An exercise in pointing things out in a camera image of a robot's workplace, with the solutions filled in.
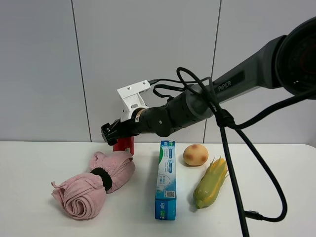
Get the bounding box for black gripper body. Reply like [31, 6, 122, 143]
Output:
[101, 119, 142, 146]

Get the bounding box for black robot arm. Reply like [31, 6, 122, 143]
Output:
[101, 18, 316, 145]

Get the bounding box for pink rolled towel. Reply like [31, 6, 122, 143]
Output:
[51, 151, 135, 220]

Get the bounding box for blue white long box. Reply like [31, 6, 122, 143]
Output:
[155, 141, 177, 221]

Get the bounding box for tan spotted bun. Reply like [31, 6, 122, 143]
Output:
[183, 144, 209, 166]

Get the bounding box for yellow green toy corn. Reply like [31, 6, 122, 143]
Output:
[193, 157, 229, 209]

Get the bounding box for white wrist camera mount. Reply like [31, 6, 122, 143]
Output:
[117, 80, 151, 122]

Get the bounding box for black hair tie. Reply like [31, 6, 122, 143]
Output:
[89, 167, 114, 192]

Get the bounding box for black cable with plug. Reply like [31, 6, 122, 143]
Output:
[222, 123, 288, 220]

